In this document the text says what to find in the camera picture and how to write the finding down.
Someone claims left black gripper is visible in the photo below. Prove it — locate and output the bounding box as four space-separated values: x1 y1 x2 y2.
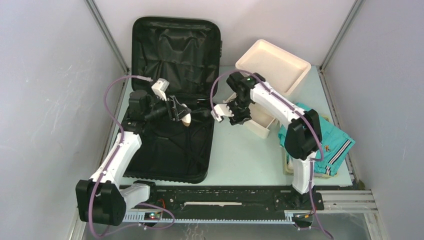
144 91 191 123

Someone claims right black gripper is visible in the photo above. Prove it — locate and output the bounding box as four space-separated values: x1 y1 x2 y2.
223 95 253 126

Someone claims white bottle orange logo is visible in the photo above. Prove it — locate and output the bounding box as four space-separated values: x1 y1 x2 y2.
181 113 192 127

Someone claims black ribbed hard-shell suitcase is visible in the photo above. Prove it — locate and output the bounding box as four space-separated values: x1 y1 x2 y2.
122 16 222 184

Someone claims white drawer unit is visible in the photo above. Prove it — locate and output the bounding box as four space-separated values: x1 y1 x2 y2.
235 39 312 139

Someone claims light teal bottom garment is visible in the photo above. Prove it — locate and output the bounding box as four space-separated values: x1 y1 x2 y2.
278 115 356 178

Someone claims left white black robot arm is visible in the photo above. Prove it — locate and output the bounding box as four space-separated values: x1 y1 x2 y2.
75 90 192 226

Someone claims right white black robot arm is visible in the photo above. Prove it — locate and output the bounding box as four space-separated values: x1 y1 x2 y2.
226 71 322 209

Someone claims pale yellow perforated basket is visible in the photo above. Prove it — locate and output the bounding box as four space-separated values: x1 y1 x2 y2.
283 114 335 180

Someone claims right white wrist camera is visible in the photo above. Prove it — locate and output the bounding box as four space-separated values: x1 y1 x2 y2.
211 103 235 123

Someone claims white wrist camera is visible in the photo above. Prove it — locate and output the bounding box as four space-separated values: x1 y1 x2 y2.
211 103 235 123
151 78 170 102

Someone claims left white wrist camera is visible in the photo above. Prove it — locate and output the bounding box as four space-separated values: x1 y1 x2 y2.
151 78 170 102

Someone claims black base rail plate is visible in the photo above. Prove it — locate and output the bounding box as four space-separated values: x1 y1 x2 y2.
147 186 324 221

